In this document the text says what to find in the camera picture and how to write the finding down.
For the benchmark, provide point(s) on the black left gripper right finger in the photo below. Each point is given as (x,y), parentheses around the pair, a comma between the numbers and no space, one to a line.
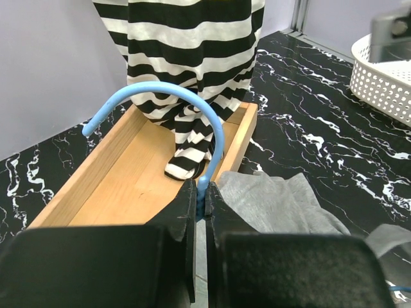
(246,268)

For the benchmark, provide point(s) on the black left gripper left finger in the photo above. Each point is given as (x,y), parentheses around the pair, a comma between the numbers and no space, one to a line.
(149,265)

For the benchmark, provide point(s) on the grey tank top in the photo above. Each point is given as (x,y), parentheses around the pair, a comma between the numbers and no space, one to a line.
(272,204)

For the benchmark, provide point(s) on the blue wire hanger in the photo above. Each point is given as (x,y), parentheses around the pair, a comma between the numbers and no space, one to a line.
(180,92)

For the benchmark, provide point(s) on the black white striped tank top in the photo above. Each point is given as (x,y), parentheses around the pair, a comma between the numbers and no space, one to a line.
(207,47)

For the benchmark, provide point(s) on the wooden clothes rack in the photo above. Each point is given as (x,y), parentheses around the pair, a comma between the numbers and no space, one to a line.
(121,182)

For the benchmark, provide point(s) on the white perforated plastic basket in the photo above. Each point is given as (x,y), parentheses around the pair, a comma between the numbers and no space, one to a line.
(384,86)

